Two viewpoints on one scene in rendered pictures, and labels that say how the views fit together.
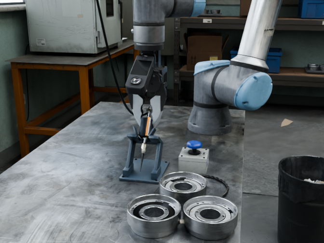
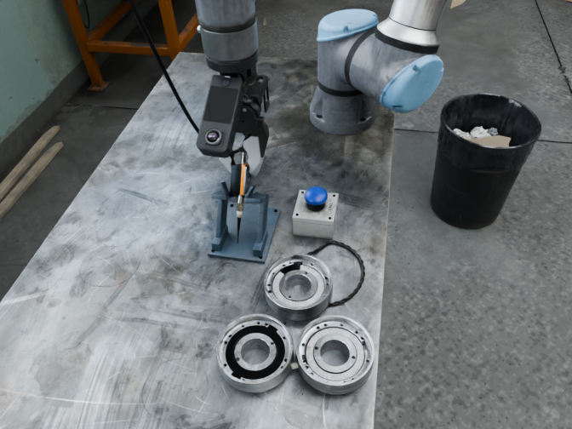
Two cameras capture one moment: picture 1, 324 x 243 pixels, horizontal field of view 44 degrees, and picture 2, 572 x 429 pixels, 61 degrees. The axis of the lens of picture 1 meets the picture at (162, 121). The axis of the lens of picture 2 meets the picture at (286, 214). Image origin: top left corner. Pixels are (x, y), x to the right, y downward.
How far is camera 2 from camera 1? 0.41 m
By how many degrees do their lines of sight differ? 28
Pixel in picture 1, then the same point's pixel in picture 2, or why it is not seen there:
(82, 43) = not seen: outside the picture
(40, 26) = not seen: outside the picture
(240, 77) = (391, 65)
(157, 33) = (243, 41)
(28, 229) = (83, 377)
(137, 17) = (203, 14)
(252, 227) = (399, 183)
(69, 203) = (139, 316)
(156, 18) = (239, 16)
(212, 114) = (346, 105)
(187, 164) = (306, 226)
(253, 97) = (410, 96)
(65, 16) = not seen: outside the picture
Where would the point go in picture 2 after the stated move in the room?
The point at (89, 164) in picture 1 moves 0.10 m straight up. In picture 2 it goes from (165, 219) to (151, 178)
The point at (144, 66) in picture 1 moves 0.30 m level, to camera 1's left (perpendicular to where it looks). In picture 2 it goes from (225, 102) to (9, 111)
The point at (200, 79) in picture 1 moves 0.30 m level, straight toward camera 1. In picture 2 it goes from (327, 52) to (322, 145)
